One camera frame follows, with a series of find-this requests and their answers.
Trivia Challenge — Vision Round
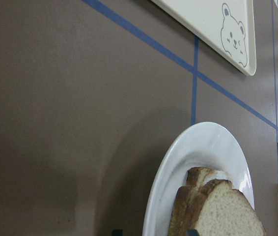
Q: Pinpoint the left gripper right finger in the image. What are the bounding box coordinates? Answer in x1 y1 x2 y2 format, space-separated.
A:
186 229 199 236

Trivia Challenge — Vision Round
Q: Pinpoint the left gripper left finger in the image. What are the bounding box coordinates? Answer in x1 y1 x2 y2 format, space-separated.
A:
111 229 123 236

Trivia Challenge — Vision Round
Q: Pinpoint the white bread slice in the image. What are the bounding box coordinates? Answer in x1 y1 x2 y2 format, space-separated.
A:
167 179 266 236

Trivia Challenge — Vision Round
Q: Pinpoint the white round plate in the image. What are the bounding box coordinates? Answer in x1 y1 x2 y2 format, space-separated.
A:
142 122 254 236

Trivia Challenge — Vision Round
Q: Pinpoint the bread slice under egg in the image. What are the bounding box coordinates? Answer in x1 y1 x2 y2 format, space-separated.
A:
186 167 211 187

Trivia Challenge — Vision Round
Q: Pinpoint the fried egg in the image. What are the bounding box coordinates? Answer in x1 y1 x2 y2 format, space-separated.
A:
203 170 230 184

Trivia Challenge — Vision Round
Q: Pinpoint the cream bear-print tray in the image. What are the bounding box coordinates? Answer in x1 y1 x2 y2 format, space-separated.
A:
154 0 256 76

